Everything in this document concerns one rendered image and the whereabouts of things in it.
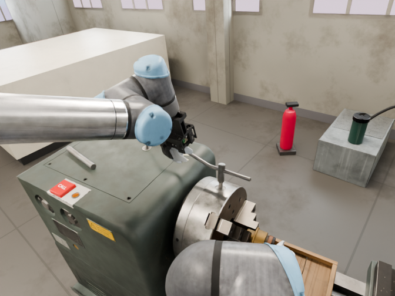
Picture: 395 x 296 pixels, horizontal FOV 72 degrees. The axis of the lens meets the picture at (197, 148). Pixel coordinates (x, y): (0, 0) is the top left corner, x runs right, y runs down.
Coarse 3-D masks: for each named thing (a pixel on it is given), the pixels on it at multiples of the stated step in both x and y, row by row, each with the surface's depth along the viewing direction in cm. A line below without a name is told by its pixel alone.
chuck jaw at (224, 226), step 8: (216, 216) 81; (208, 224) 81; (216, 224) 80; (224, 224) 80; (232, 224) 80; (224, 232) 79; (232, 232) 82; (240, 232) 82; (248, 232) 84; (240, 240) 84; (248, 240) 85
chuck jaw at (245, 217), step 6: (246, 198) 102; (246, 204) 98; (252, 204) 98; (240, 210) 97; (246, 210) 96; (252, 210) 97; (240, 216) 95; (246, 216) 94; (252, 216) 94; (234, 222) 94; (240, 222) 93; (246, 222) 92; (252, 222) 92; (246, 228) 92; (252, 228) 90
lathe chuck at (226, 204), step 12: (216, 180) 93; (204, 192) 87; (216, 192) 86; (228, 192) 86; (240, 192) 93; (204, 204) 83; (216, 204) 82; (228, 204) 85; (240, 204) 97; (192, 216) 83; (204, 216) 81; (228, 216) 88; (192, 228) 82; (204, 228) 80; (192, 240) 81
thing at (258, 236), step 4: (248, 228) 90; (256, 228) 88; (252, 232) 88; (256, 232) 86; (260, 232) 87; (264, 232) 87; (252, 236) 87; (256, 236) 85; (260, 236) 85; (264, 236) 85; (268, 236) 87; (272, 236) 87; (252, 240) 85; (256, 240) 85; (260, 240) 84; (264, 240) 84; (268, 240) 85; (272, 240) 85; (272, 244) 84
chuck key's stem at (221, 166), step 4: (220, 164) 85; (224, 164) 85; (220, 168) 84; (224, 168) 85; (220, 172) 85; (220, 176) 86; (224, 176) 86; (220, 180) 86; (224, 180) 87; (220, 184) 87; (220, 188) 88
